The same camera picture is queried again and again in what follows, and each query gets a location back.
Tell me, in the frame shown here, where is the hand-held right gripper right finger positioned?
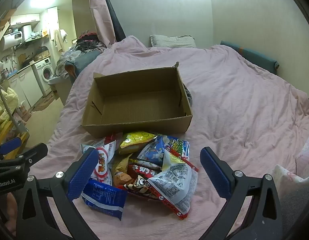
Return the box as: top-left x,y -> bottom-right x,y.
199,146 -> 283,240

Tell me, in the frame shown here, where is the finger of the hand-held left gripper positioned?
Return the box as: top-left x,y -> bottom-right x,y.
0,137 -> 22,160
0,143 -> 49,173

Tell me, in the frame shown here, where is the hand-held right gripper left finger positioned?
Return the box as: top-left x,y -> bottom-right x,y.
16,147 -> 100,240

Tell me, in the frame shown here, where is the dark blue snack bag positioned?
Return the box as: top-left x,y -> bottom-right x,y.
82,179 -> 127,221

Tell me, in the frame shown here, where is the pile of snack packets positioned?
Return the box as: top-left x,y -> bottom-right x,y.
81,131 -> 198,221

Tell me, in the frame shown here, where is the yellow chip bag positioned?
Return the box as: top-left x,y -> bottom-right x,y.
119,131 -> 156,155

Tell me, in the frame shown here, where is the blue white cartoon snack bag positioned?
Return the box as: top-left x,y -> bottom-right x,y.
137,135 -> 190,168

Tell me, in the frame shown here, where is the brown cardboard box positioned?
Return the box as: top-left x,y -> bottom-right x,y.
81,61 -> 193,138

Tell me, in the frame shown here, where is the metal stand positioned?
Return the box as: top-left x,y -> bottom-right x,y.
0,76 -> 27,133

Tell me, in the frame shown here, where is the yellow cloth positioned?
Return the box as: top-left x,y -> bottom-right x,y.
0,87 -> 19,120

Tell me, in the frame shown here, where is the patterned floor mat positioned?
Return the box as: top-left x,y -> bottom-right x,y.
32,96 -> 56,112

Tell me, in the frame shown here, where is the white kitchen cabinet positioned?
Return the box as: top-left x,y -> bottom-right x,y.
7,67 -> 44,108

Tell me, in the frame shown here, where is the pink blanket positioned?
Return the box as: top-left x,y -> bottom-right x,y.
42,35 -> 309,240

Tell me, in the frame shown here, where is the white washing machine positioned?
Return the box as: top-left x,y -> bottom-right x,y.
32,57 -> 55,97

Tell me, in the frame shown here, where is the grey cloth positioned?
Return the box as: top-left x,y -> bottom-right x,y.
182,82 -> 193,107

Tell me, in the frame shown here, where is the white pink floral cloth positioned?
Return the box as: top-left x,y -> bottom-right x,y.
271,140 -> 309,198

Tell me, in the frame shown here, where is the white water heater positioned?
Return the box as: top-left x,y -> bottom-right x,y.
0,24 -> 32,52

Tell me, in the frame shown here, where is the hanging white towel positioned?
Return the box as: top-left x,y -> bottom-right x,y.
53,29 -> 68,52

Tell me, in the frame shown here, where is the blue cushion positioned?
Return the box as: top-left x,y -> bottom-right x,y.
220,40 -> 280,74

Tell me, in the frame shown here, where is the heap of clothes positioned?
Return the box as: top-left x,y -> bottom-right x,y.
70,31 -> 106,53

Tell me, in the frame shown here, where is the grey pillow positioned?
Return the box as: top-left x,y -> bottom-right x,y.
150,34 -> 196,48

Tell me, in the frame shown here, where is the dark curtain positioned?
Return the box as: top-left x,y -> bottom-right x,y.
98,0 -> 126,47

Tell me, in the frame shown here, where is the pink curtain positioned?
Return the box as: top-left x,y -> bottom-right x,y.
89,0 -> 112,48

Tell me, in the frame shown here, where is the white wall cabinet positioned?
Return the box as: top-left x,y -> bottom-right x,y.
10,13 -> 40,26

